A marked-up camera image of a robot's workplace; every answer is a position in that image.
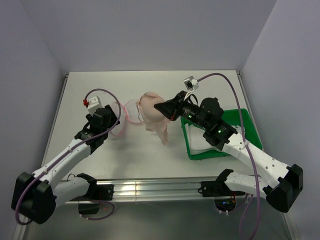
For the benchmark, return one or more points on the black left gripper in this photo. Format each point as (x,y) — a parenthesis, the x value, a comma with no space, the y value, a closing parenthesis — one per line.
(113,121)

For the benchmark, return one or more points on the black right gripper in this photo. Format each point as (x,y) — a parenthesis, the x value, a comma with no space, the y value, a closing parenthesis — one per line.
(168,108)

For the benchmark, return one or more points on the pink beige bra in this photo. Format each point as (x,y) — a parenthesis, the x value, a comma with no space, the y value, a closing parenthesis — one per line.
(153,119)

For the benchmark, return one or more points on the mesh laundry bag pink trim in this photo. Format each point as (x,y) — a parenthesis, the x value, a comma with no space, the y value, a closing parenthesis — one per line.
(130,115)

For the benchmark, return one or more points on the white cloth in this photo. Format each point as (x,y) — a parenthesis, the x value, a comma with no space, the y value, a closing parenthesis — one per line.
(197,144)

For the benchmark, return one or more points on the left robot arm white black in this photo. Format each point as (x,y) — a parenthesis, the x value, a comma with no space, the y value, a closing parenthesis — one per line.
(37,195)

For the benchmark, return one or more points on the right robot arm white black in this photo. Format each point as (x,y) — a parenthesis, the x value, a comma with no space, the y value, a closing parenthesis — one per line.
(275,181)

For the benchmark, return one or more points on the green plastic tray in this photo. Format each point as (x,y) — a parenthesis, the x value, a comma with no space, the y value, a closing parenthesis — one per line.
(231,117)

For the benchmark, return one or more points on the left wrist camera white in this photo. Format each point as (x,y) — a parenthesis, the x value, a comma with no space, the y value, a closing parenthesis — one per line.
(92,104)

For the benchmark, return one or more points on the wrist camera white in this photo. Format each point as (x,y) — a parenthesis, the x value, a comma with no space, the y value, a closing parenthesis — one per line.
(191,85)
(92,104)

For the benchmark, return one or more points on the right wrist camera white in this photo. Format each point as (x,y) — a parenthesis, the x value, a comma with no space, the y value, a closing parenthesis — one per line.
(191,85)

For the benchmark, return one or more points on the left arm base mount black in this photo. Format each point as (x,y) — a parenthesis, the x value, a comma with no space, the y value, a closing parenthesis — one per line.
(100,199)

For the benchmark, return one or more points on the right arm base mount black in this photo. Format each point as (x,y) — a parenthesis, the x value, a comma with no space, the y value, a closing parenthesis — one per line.
(226,201)

